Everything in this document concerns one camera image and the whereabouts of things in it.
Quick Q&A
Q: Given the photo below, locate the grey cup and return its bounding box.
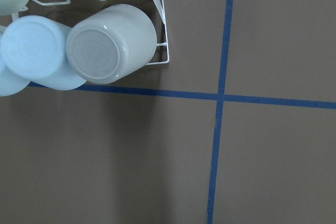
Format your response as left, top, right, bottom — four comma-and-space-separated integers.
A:
66, 4, 157, 84

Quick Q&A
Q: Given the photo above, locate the light blue cup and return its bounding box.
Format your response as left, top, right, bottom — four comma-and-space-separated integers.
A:
1, 15, 86, 91
0, 55, 30, 97

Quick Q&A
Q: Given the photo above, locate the pale green cup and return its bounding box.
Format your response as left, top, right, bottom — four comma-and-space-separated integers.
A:
1, 0, 29, 16

